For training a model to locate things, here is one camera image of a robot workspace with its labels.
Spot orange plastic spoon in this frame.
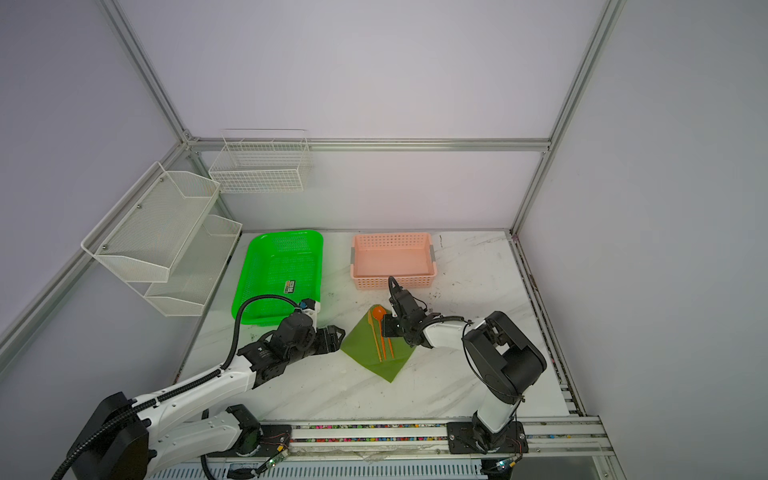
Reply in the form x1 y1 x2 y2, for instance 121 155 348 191
370 305 387 362

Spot green paper napkin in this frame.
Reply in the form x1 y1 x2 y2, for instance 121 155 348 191
341 304 415 383

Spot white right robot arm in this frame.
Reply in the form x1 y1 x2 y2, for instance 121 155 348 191
381 277 548 456

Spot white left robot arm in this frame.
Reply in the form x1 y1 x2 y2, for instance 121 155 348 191
53 310 346 479

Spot pink perforated plastic basket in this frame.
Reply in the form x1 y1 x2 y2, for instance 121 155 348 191
350 232 437 290

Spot bright green plastic basket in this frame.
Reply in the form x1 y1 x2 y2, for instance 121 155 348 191
231 230 324 327

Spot white mesh two-tier shelf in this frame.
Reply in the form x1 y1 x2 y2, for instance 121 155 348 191
81 163 242 317

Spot black corrugated right cable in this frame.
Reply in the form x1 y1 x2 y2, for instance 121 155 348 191
387 275 475 337

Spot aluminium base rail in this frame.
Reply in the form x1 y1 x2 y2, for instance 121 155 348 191
212 416 615 461

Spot white wire basket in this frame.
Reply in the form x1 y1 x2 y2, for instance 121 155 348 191
208 129 313 194

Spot aluminium frame post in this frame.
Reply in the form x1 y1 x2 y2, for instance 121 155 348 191
509 0 626 236

